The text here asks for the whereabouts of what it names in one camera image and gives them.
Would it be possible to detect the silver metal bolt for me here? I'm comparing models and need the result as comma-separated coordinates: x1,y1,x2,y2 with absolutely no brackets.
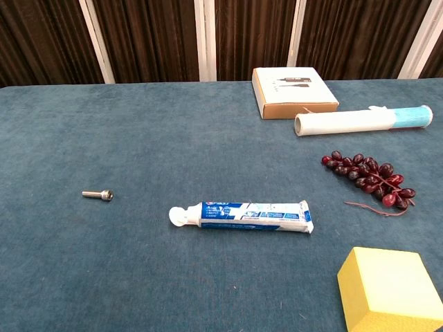
82,188,114,202

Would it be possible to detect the blue white toothpaste tube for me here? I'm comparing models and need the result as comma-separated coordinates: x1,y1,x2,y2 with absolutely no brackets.
168,199,315,234

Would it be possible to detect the blue velvet table cloth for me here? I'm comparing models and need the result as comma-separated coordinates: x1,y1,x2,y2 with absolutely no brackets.
0,77,443,332

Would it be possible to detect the white cardboard box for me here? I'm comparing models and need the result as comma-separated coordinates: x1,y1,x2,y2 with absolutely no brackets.
251,66,340,120

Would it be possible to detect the white roll with blue end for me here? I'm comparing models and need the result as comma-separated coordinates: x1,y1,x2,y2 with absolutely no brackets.
293,104,434,138

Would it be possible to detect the dark brown curtain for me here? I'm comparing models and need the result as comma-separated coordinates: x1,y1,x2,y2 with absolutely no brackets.
0,0,443,89

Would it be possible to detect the red grape bunch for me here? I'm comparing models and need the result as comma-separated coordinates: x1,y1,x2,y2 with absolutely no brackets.
321,150,417,218

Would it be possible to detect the yellow foam block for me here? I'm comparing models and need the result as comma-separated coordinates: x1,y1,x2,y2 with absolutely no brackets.
336,246,443,332

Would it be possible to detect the white frame post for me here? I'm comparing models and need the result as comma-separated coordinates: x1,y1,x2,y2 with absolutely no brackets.
287,0,307,68
193,0,217,82
397,0,443,80
78,0,116,85

